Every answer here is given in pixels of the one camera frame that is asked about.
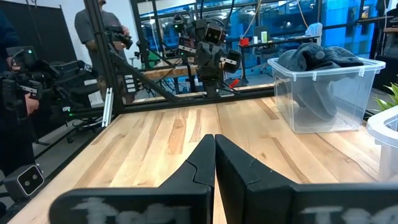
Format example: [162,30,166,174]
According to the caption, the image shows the black partition panel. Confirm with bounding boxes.
[0,0,78,65]

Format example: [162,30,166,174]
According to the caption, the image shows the wooden background table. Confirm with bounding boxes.
[141,57,201,81]

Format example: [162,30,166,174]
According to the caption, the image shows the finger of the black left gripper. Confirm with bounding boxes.
[210,43,225,68]
[195,42,211,68]

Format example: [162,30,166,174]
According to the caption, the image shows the person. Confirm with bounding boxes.
[73,0,132,105]
[0,9,41,177]

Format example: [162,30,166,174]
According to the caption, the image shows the clear plastic storage bin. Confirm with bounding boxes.
[267,57,387,134]
[366,105,398,184]

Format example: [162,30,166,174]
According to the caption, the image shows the green potted plant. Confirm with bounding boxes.
[374,82,398,112]

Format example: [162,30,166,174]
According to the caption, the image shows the silver frame bracket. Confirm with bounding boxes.
[101,87,114,128]

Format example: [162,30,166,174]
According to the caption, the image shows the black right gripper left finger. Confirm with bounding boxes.
[158,134,216,191]

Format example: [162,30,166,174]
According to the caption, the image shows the blue denim cap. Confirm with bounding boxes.
[326,45,365,70]
[277,42,346,73]

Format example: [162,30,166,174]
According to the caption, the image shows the black office chair base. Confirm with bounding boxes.
[63,118,105,144]

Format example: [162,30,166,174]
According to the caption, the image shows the black equipment rack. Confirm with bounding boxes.
[371,0,398,93]

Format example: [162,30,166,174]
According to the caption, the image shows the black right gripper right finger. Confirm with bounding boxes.
[215,134,296,224]

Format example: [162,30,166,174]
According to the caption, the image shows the dark grey clothes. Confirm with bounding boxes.
[294,67,341,123]

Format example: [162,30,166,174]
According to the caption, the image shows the black workbench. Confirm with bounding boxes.
[238,34,321,86]

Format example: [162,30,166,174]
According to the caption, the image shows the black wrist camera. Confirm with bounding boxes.
[203,25,224,45]

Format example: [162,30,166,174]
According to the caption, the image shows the white cloth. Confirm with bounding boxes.
[305,22,324,38]

